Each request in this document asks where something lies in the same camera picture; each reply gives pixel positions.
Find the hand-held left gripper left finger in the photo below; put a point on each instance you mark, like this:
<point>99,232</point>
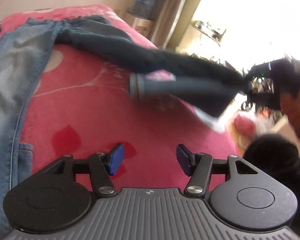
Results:
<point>116,158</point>

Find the pink floral blanket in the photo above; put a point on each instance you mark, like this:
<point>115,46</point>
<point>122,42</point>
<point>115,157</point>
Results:
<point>90,110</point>

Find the blue water bottle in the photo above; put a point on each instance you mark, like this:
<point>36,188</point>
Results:
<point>148,1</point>

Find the blue jeans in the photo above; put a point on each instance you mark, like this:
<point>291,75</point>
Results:
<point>15,62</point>

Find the red bag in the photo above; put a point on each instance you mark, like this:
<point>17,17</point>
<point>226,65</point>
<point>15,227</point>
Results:
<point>245,125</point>

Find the folding table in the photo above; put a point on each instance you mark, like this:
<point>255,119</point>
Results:
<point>210,32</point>

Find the white water dispenser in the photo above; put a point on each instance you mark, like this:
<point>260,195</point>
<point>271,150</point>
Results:
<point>140,25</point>

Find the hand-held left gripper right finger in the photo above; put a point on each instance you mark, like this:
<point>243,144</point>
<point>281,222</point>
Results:
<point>183,158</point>

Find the beige curtain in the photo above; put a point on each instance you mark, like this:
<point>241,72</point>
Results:
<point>172,12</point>

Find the person's head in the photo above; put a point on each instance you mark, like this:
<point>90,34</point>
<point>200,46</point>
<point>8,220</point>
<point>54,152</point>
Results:
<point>298,115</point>

